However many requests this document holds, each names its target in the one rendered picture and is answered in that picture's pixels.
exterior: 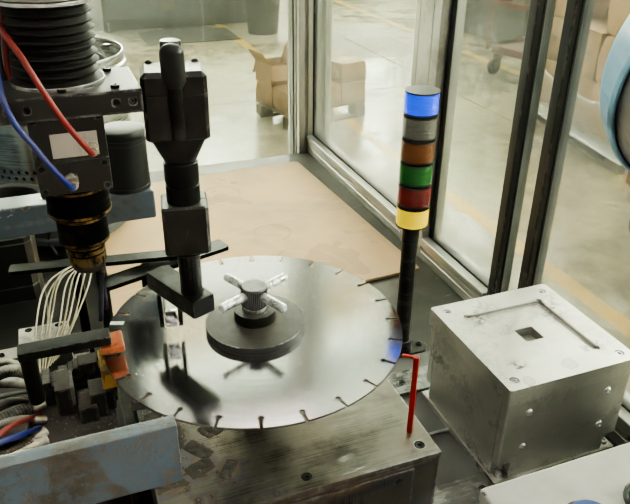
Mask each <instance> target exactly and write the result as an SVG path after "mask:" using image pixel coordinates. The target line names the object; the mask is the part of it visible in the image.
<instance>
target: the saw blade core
mask: <svg viewBox="0 0 630 504"><path fill-rule="evenodd" d="M282 258H283V256H253V262H250V256H242V257H232V258H224V259H220V261H221V263H222V264H223V265H220V262H219V260H213V261H208V262H204V263H201V272H202V284H203V287H204V288H205V289H207V290H208V291H210V292H212V293H213V294H214V304H215V306H216V305H217V304H219V303H220V302H222V301H224V300H226V299H229V298H231V297H234V296H237V295H239V294H240V289H238V288H236V287H235V286H233V285H231V284H229V283H227V282H226V281H224V279H223V277H224V275H225V274H226V273H229V274H231V275H233V276H235V277H237V278H239V279H240V280H242V281H244V282H245V281H247V280H250V279H259V280H262V281H264V282H265V281H267V280H269V279H271V278H273V277H275V276H277V275H279V274H281V273H285V274H286V275H287V276H288V278H287V281H285V282H283V283H281V284H279V285H277V286H275V287H273V288H271V289H269V290H268V294H273V295H278V296H281V297H284V298H287V299H289V300H291V301H292V302H294V303H295V304H297V305H298V306H299V307H300V308H301V310H302V311H303V313H304V316H305V329H304V332H303V334H302V336H301V338H300V339H299V340H298V341H297V342H296V343H295V344H293V345H292V346H290V347H288V348H286V349H284V350H282V351H279V352H276V353H272V354H268V355H261V356H244V355H237V354H233V353H229V352H226V351H224V350H222V349H220V348H218V347H216V346H215V345H214V344H213V343H212V342H211V341H210V340H209V338H208V337H207V334H206V326H205V320H206V317H207V315H208V313H207V314H205V315H203V316H201V317H199V318H197V319H193V318H192V317H190V316H189V315H187V314H186V313H184V312H183V323H184V325H181V326H179V321H178V320H177V321H178V326H176V327H166V322H165V327H162V328H160V322H159V314H158V305H157V293H155V292H154V291H152V290H151V289H149V288H148V285H147V286H145V287H144V288H142V289H141V290H139V291H138V292H137V293H136V295H135V294H134V295H133V296H132V297H130V298H129V299H128V300H127V301H126V302H125V303H124V304H123V305H122V306H121V307H120V309H119V310H118V311H117V313H116V314H115V315H114V317H113V318H112V320H111V321H112V322H124V323H123V325H110V324H109V326H108V328H109V331H110V332H114V331H119V330H120V331H121V332H122V337H123V341H124V345H125V351H123V352H118V353H113V354H108V357H107V358H105V360H106V364H107V367H108V370H109V372H110V374H111V376H112V377H113V379H114V380H115V381H116V383H117V384H118V386H119V387H120V388H121V389H122V390H123V391H124V392H125V393H126V394H127V395H128V396H130V397H131V398H132V399H133V400H135V401H136V402H139V401H140V402H139V403H140V404H141V405H142V406H144V407H146V408H148V409H149V410H151V411H153V412H155V413H158V414H160V415H162V416H165V417H166V416H170V415H173V416H174V415H175V414H176V413H177V410H178V409H183V410H182V411H179V413H178V414H177V415H176V416H175V417H174V418H175V420H176V421H180V422H183V423H187V424H191V425H196V426H201V427H207V428H214V426H215V424H216V421H217V419H216V418H217V417H221V419H219V422H218V424H217V429H224V430H260V420H258V419H259V418H263V430H264V429H274V428H282V427H288V426H293V425H298V424H302V423H306V420H305V419H304V417H303V415H302V414H301V413H300V412H301V411H303V412H305V416H306V418H307V420H308V422H310V421H314V420H317V419H320V418H323V417H326V416H329V415H331V414H334V413H336V412H339V411H341V410H343V409H345V406H344V405H343V404H342V403H341V402H343V403H344V404H345V405H346V406H347V407H349V406H351V405H353V404H355V403H356V402H358V401H360V400H361V399H363V398H364V397H366V396H367V395H368V394H370V393H371V392H372V391H374V390H375V389H376V387H378V386H379V385H380V384H381V383H382V382H383V381H384V380H385V379H386V378H387V377H388V375H389V374H390V373H391V371H392V370H393V368H394V367H395V364H396V363H397V361H398V358H399V356H400V352H401V348H402V341H403V333H402V326H401V322H400V319H399V316H398V314H397V312H396V310H395V309H394V307H393V306H392V304H391V303H390V302H389V300H388V299H387V300H386V297H385V296H384V295H383V294H382V293H381V292H380V291H379V290H377V289H376V288H375V287H374V286H372V285H371V284H369V283H367V282H366V281H365V280H363V279H361V278H359V277H358V276H356V275H354V274H352V273H349V272H347V271H345V270H344V271H342V269H340V268H337V267H334V266H331V265H328V264H324V263H320V262H315V263H314V261H312V260H306V259H300V258H293V257H284V260H283V262H281V261H282ZM313 263H314V264H313ZM312 264H313V265H312ZM311 265H312V267H309V266H311ZM341 271H342V272H341ZM338 273H339V275H335V274H338ZM358 286H361V287H358ZM141 296H142V297H141ZM375 301H379V302H375ZM125 314H129V315H125ZM386 319H389V320H386ZM389 339H392V341H390V340H389ZM116 355H120V356H116ZM382 360H384V361H386V362H382ZM126 376H130V377H126ZM125 377H126V378H125ZM363 381H368V382H369V383H370V384H369V383H365V382H363ZM371 384H372V385H371ZM373 385H374V386H373ZM375 386H376V387H375ZM149 394H151V396H148V397H146V396H147V395H149ZM145 397H146V398H145ZM144 398H145V399H144ZM337 398H339V399H341V402H340V401H338V400H336V399H337ZM142 399H143V400H142Z"/></svg>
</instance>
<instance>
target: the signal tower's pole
mask: <svg viewBox="0 0 630 504"><path fill-rule="evenodd" d="M418 240H419V231H407V230H403V229H402V246H401V259H400V272H399V285H398V298H397V311H396V312H397V314H398V316H399V319H400V322H401V326H402V333H403V341H402V342H407V341H409V339H410V325H411V314H412V303H413V292H414V280H415V269H416V258H417V247H418Z"/></svg>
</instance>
